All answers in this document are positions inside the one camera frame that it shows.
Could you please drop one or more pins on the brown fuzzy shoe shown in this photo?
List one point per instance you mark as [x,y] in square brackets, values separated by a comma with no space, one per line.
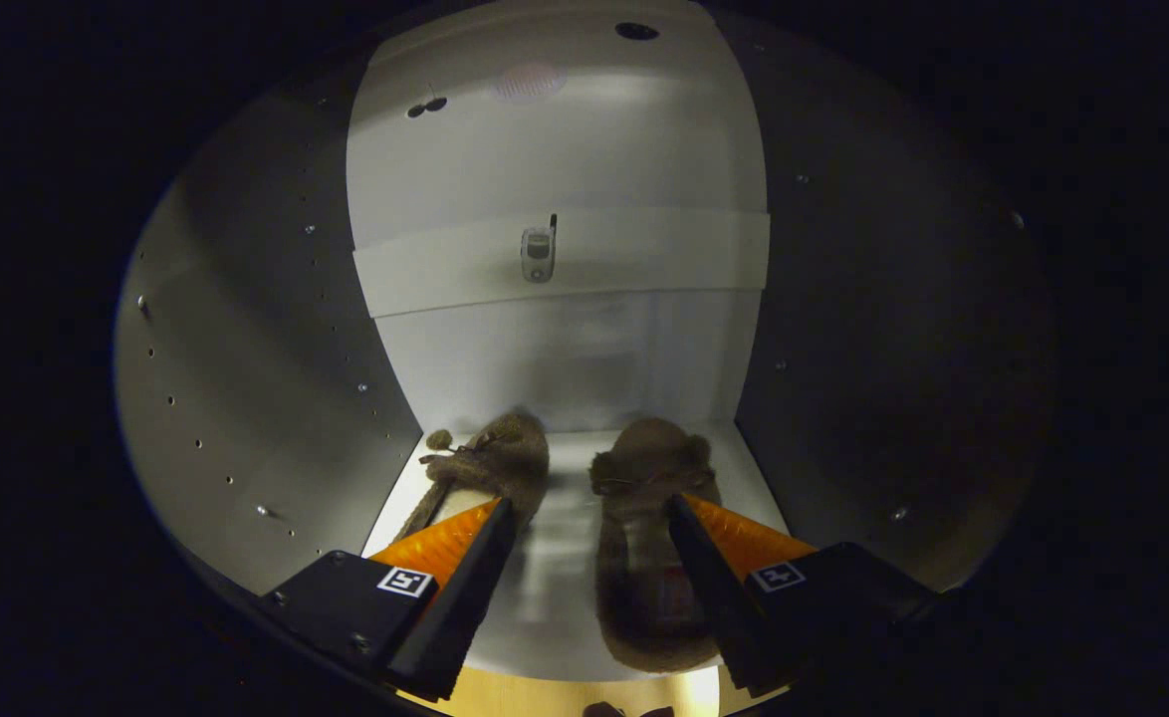
[644,597]
[505,463]

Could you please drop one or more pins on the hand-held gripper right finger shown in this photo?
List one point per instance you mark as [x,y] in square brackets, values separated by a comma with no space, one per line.
[709,597]

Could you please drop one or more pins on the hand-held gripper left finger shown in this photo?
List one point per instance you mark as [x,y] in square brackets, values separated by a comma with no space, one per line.
[465,607]

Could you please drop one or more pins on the dark grey shoe cabinet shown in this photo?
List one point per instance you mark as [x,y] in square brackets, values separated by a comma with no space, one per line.
[246,378]

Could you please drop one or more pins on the white cabinet shelf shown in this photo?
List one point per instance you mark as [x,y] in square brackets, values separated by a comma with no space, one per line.
[560,597]

